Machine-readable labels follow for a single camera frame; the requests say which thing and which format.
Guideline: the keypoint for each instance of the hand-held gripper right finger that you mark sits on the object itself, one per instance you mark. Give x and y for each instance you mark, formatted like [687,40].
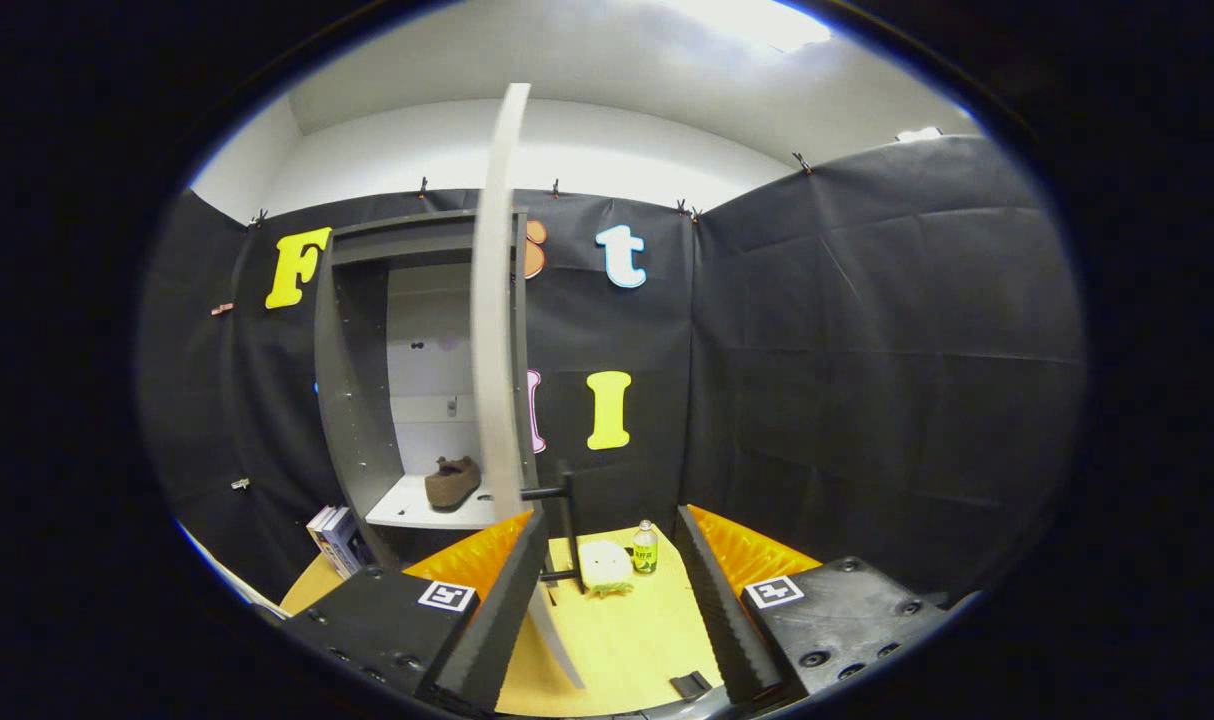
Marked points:
[722,610]

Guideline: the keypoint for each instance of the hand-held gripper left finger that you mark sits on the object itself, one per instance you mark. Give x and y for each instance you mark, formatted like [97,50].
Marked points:
[497,630]

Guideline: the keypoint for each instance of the brown fuzzy shoe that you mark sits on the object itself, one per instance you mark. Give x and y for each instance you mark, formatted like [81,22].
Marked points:
[452,485]

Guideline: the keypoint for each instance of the dark grey shoe cabinet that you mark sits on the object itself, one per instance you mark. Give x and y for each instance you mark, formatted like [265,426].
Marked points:
[352,400]

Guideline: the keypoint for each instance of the green drink bottle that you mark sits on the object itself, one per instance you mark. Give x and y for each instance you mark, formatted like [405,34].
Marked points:
[645,550]

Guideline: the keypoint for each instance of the yellow plush toy green leaves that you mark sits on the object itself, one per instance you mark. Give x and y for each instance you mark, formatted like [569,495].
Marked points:
[605,568]

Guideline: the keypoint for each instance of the blue cover book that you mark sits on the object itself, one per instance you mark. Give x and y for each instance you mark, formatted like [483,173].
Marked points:
[347,545]

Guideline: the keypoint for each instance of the black backdrop cloth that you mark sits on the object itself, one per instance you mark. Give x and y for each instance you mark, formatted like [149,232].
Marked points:
[867,350]

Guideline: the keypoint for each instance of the small ceiling light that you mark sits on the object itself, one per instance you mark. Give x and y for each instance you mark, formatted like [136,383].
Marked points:
[918,133]

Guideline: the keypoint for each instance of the long ceiling light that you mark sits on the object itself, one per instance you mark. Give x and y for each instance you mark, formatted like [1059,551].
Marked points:
[757,22]

